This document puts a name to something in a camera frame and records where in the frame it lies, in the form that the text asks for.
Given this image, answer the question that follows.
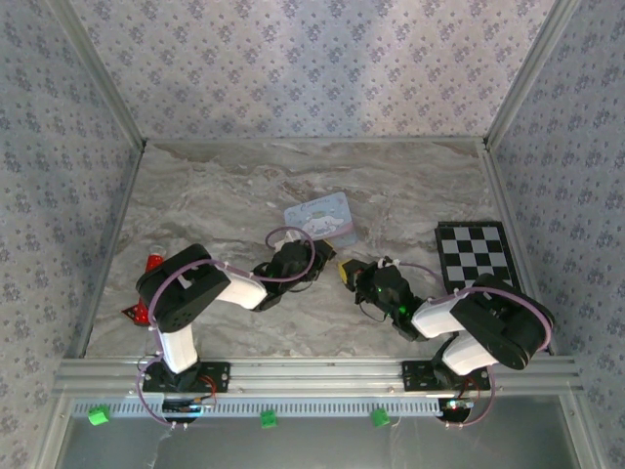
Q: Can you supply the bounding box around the aluminium side rail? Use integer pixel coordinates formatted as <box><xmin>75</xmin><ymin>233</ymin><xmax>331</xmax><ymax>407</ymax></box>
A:
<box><xmin>480</xmin><ymin>144</ymin><xmax>557</xmax><ymax>357</ymax></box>
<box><xmin>65</xmin><ymin>144</ymin><xmax>147</xmax><ymax>361</ymax></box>

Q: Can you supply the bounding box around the grey slotted cable duct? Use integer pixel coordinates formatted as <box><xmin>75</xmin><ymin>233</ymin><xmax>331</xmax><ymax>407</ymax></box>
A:
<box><xmin>71</xmin><ymin>395</ymin><xmax>470</xmax><ymax>419</ymax></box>

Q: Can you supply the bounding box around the grey metal sheet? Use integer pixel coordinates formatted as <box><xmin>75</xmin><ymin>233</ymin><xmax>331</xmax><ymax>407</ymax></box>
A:
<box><xmin>58</xmin><ymin>414</ymin><xmax>582</xmax><ymax>469</ymax></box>

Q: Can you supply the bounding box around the black and grey checkerboard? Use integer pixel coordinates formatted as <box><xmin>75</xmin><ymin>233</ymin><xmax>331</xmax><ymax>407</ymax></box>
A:
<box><xmin>435</xmin><ymin>221</ymin><xmax>524</xmax><ymax>295</ymax></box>

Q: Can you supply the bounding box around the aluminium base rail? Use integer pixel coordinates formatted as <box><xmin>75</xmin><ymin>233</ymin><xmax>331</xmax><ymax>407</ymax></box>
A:
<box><xmin>52</xmin><ymin>356</ymin><xmax>585</xmax><ymax>398</ymax></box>

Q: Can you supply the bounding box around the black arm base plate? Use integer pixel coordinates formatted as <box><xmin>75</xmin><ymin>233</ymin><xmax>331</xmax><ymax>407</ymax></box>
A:
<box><xmin>141</xmin><ymin>361</ymin><xmax>231</xmax><ymax>393</ymax></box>
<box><xmin>401</xmin><ymin>361</ymin><xmax>491</xmax><ymax>392</ymax></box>

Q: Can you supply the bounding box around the aluminium corner post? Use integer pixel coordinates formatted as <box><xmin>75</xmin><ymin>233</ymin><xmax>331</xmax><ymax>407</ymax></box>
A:
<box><xmin>482</xmin><ymin>0</ymin><xmax>585</xmax><ymax>150</ymax></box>
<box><xmin>46</xmin><ymin>0</ymin><xmax>147</xmax><ymax>150</ymax></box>

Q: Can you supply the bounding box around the thin black gripper wire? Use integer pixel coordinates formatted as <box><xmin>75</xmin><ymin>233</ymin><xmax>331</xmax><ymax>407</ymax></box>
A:
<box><xmin>355</xmin><ymin>296</ymin><xmax>388</xmax><ymax>324</ymax></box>

